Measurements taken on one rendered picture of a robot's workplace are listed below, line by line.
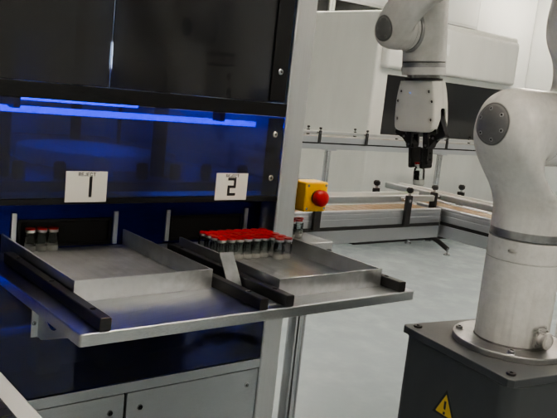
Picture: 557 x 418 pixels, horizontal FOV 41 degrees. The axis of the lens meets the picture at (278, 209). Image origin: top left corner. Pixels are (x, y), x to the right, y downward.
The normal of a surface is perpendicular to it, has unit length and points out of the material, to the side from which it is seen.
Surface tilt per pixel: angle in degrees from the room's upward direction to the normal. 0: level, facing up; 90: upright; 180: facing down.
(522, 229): 90
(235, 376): 90
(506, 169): 127
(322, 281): 90
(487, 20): 90
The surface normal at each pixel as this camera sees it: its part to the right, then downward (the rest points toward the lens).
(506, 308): -0.48, 0.09
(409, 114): -0.76, 0.07
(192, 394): 0.62, 0.19
